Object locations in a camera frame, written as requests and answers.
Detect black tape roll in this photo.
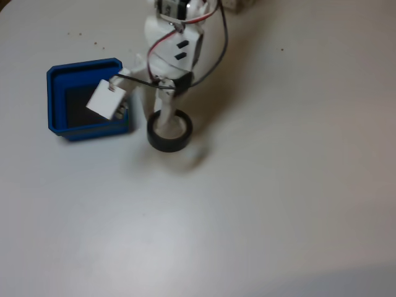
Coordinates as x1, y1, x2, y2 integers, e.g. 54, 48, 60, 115
147, 110, 194, 153

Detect red white black servo cable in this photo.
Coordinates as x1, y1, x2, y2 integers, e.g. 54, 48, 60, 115
147, 0, 221, 83

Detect blue plastic box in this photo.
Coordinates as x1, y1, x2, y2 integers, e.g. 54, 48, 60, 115
46, 57, 137, 142

